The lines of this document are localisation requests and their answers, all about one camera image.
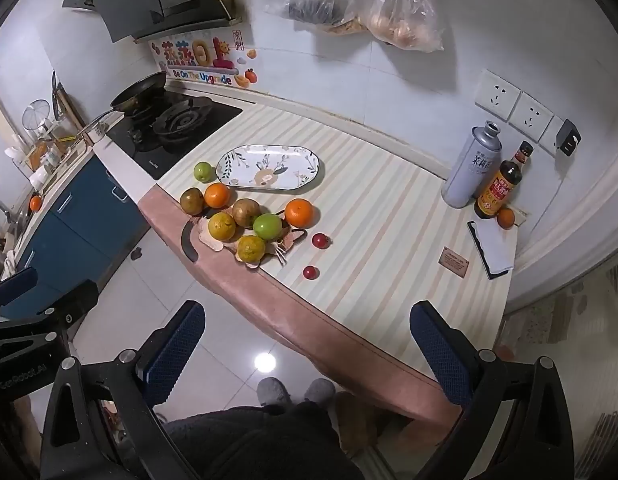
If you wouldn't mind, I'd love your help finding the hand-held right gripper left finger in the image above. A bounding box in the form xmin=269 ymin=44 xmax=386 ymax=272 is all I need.
xmin=40 ymin=301 xmax=206 ymax=467

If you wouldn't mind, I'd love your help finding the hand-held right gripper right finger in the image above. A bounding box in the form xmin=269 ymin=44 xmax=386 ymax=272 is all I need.
xmin=410 ymin=301 xmax=577 ymax=480

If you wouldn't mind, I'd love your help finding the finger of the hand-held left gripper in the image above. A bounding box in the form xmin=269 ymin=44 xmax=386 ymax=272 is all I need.
xmin=0 ymin=280 xmax=100 ymax=336
xmin=0 ymin=266 xmax=38 ymax=311

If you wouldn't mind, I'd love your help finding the yellow-green orange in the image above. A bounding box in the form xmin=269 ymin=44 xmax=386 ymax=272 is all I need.
xmin=208 ymin=211 xmax=236 ymax=242
xmin=236 ymin=235 xmax=267 ymax=264

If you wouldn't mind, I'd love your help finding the brown round fruit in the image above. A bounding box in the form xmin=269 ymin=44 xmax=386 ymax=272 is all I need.
xmin=179 ymin=187 xmax=206 ymax=216
xmin=232 ymin=198 xmax=262 ymax=228

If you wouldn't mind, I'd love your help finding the large green fruit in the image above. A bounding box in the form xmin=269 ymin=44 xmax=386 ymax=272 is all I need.
xmin=253 ymin=213 xmax=282 ymax=239

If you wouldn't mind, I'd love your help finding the bright orange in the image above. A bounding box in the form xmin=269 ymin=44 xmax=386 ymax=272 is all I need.
xmin=285 ymin=198 xmax=316 ymax=228
xmin=204 ymin=182 xmax=232 ymax=209

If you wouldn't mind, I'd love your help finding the floral oval ceramic plate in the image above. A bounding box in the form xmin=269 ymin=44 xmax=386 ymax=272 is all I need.
xmin=215 ymin=145 xmax=324 ymax=192

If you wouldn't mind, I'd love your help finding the blue kitchen cabinet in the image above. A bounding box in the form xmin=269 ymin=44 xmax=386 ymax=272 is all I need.
xmin=0 ymin=155 xmax=150 ymax=321

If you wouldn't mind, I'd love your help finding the brown card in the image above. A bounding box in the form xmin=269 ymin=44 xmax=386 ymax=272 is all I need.
xmin=438 ymin=246 xmax=470 ymax=277

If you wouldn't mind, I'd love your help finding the grey slipper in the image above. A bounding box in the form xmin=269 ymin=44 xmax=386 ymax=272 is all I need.
xmin=257 ymin=376 xmax=291 ymax=407
xmin=304 ymin=378 xmax=336 ymax=405

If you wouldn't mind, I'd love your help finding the cat-shaped mat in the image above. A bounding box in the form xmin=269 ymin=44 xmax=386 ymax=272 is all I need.
xmin=181 ymin=209 xmax=310 ymax=267

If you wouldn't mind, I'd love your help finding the person's dark clothing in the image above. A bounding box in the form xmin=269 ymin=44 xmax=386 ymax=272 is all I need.
xmin=164 ymin=400 xmax=364 ymax=480

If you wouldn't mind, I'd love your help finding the dish rack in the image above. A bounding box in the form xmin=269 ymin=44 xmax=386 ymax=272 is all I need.
xmin=4 ymin=130 xmax=90 ymax=196

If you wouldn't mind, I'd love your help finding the striped tablecloth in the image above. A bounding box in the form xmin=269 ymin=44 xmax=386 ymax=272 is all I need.
xmin=138 ymin=102 xmax=520 ymax=428

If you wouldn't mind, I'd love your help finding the metal strainer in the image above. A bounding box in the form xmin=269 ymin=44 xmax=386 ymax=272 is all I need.
xmin=22 ymin=100 xmax=54 ymax=136

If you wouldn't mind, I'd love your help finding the dark sauce bottle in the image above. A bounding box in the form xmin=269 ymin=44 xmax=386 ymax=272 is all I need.
xmin=474 ymin=141 xmax=534 ymax=220

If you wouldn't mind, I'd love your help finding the grey metal bottle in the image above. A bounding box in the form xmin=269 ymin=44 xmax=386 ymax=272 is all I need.
xmin=441 ymin=121 xmax=503 ymax=209

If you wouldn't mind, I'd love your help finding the black gas stove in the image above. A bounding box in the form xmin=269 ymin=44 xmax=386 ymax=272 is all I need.
xmin=106 ymin=91 xmax=244 ymax=181

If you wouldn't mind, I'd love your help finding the black frying pan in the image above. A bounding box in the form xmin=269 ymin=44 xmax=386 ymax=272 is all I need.
xmin=76 ymin=71 xmax=168 ymax=138

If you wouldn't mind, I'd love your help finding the black charger plug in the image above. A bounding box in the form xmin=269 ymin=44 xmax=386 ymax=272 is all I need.
xmin=556 ymin=119 xmax=582 ymax=157

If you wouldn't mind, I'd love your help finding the range hood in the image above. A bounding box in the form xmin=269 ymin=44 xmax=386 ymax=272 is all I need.
xmin=63 ymin=0 xmax=242 ymax=43

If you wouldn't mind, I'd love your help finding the plastic bag with onions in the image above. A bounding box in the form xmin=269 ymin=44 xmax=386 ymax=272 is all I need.
xmin=346 ymin=0 xmax=444 ymax=52

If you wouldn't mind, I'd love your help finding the white wall socket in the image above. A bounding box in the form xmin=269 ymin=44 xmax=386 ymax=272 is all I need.
xmin=476 ymin=69 xmax=522 ymax=117
xmin=539 ymin=115 xmax=564 ymax=156
xmin=507 ymin=91 xmax=554 ymax=133

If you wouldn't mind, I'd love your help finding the colourful wall sticker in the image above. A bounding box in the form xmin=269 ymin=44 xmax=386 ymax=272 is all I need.
xmin=150 ymin=30 xmax=260 ymax=90

